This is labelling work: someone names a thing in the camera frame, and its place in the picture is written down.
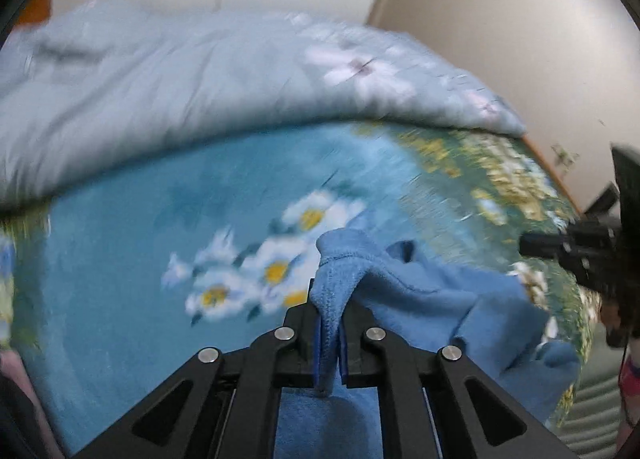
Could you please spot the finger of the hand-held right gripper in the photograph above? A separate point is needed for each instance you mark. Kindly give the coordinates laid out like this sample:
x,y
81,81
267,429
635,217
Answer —
x,y
542,244

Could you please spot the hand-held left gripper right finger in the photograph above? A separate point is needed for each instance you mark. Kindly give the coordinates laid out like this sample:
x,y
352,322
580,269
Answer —
x,y
343,356

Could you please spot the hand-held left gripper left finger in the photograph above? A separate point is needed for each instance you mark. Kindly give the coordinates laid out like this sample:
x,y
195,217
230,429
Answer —
x,y
316,354

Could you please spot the blue fleece garment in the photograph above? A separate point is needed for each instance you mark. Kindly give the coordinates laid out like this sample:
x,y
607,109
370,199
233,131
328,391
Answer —
x,y
425,299

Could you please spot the teal floral blanket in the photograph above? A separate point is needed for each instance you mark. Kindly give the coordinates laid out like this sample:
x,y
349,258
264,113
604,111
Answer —
x,y
140,219

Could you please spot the grey-blue floral quilt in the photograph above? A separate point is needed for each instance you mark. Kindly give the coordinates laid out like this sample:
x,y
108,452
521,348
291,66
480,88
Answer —
x,y
165,89

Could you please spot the wooden headboard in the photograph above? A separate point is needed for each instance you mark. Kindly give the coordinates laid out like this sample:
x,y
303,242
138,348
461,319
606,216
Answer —
x,y
39,4

